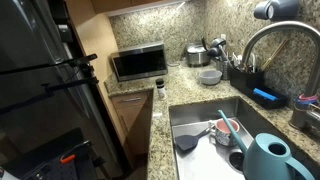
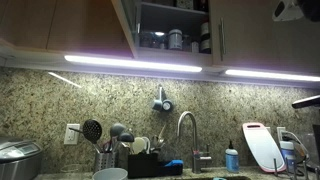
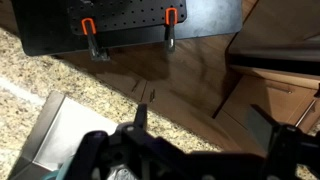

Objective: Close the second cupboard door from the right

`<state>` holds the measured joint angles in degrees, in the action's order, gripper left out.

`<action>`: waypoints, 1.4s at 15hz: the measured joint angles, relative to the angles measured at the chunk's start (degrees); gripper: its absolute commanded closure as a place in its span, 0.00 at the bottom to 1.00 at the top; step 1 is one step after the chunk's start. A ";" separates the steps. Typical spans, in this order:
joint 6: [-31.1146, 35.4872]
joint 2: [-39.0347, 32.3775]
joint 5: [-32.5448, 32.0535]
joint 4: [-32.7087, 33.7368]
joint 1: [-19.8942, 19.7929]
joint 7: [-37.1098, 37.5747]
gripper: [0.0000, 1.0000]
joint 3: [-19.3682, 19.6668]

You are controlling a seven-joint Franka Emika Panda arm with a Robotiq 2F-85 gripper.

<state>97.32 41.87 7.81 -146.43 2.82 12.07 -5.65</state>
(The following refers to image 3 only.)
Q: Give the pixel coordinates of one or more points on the orange black bar clamp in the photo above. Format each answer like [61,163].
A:
[171,30]
[92,40]

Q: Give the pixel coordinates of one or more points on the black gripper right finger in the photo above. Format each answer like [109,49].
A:
[280,146]

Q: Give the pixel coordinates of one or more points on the wooden drawer cabinet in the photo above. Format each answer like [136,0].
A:
[260,106]

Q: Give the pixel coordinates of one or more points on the black robot stand top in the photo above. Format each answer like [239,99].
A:
[206,20]

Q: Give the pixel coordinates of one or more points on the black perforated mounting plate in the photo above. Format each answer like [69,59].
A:
[126,13]

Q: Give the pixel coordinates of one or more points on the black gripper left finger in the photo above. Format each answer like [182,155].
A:
[141,116]

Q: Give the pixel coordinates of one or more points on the teal round object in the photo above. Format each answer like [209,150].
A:
[55,173]

